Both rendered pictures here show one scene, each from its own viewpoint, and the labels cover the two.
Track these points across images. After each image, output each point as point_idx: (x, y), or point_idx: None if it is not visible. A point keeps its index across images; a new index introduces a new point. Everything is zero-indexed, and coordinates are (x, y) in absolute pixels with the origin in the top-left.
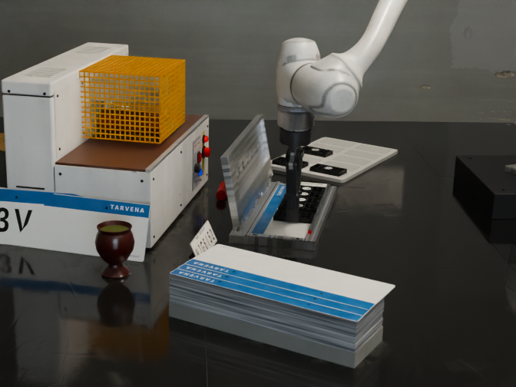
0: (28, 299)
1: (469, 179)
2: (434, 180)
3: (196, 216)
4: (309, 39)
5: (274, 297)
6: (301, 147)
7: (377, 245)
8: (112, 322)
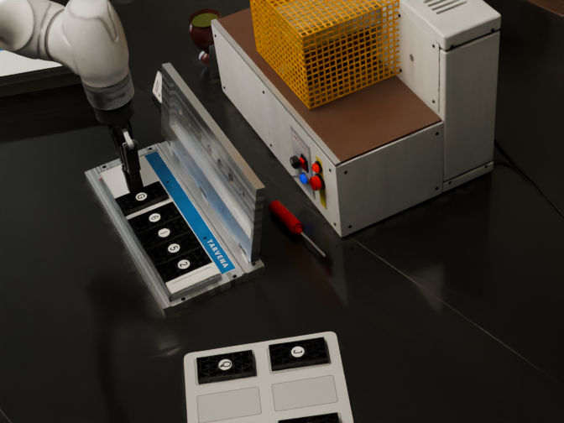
0: (230, 6)
1: None
2: None
3: (258, 165)
4: (74, 8)
5: None
6: (117, 132)
7: (33, 227)
8: (147, 21)
